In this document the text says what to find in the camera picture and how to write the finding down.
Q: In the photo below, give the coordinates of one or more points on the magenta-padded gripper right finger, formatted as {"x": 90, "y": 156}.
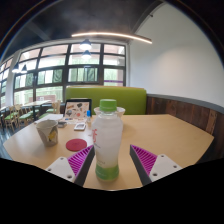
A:
{"x": 163, "y": 166}

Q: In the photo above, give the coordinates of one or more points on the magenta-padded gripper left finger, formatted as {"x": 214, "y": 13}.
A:
{"x": 61, "y": 168}

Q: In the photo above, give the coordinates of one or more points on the round red coaster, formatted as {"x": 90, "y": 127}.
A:
{"x": 76, "y": 145}

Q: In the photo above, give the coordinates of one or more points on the clear green-capped drink bottle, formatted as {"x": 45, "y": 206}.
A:
{"x": 107, "y": 140}

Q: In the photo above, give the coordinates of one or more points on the paper cup with brown swirl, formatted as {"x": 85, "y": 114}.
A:
{"x": 47, "y": 133}

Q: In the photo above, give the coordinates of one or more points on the small white printed card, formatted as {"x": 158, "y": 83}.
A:
{"x": 80, "y": 126}

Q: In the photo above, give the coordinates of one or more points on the white paper sheet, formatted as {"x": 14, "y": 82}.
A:
{"x": 50, "y": 117}

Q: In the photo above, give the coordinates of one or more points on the small blue-capped bottle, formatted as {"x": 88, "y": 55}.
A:
{"x": 88, "y": 118}

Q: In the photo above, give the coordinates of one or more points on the group of wooden chairs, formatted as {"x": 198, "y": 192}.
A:
{"x": 13, "y": 118}

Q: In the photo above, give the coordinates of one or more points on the light wooden dining table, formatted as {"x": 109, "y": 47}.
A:
{"x": 36, "y": 103}

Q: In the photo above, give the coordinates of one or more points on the green upholstered bench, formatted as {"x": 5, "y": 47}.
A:
{"x": 130, "y": 100}

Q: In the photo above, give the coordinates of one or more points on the black framed grid window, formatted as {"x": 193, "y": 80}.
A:
{"x": 50, "y": 71}

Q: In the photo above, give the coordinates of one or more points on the group of pendant lamps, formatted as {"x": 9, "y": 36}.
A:
{"x": 85, "y": 45}

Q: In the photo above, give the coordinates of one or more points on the long linear hanging light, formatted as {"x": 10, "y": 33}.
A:
{"x": 113, "y": 34}

